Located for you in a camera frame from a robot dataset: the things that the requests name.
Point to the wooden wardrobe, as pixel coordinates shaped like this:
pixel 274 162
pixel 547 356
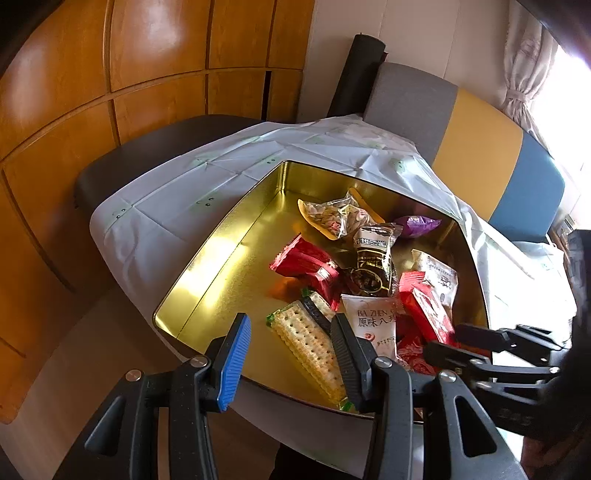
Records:
pixel 115 69

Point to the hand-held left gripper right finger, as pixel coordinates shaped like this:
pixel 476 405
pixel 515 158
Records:
pixel 348 360

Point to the grey yellow blue headboard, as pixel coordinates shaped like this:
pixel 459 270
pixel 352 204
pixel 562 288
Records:
pixel 471 138

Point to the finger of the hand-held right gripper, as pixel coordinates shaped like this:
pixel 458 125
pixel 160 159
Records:
pixel 455 357
pixel 480 337

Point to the window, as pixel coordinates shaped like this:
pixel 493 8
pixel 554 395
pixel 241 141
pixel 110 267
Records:
pixel 572 115

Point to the black rolled mat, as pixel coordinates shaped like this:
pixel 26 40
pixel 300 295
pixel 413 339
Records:
pixel 358 74

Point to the red foil candy packet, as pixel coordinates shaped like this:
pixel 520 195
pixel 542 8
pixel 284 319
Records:
pixel 298 256

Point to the white snack packet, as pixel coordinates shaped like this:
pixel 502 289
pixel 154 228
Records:
pixel 374 323

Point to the dark brown snack packet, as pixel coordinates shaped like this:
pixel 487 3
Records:
pixel 374 263

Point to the red gold-patterned snack packet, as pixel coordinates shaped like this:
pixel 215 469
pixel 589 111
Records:
pixel 411 353

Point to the gold tin box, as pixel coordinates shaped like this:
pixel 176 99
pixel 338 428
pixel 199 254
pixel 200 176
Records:
pixel 240 277

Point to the white printed tablecloth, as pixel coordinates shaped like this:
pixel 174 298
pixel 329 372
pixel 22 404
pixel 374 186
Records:
pixel 207 184

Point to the cracker packet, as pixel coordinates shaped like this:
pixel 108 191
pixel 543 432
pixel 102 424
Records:
pixel 304 341

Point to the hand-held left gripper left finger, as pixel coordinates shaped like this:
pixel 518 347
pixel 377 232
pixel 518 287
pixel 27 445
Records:
pixel 235 360

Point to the small red snack packet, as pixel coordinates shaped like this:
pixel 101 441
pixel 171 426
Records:
pixel 425 309

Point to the purple snack packet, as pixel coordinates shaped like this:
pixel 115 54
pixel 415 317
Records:
pixel 418 226

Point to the beige patterned curtain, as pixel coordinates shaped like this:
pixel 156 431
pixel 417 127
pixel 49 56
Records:
pixel 521 78

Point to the beige pastry packet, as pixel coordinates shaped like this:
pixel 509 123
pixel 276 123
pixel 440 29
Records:
pixel 438 277

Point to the clear seed packet yellow edge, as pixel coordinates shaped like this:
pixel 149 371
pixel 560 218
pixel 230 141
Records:
pixel 332 217

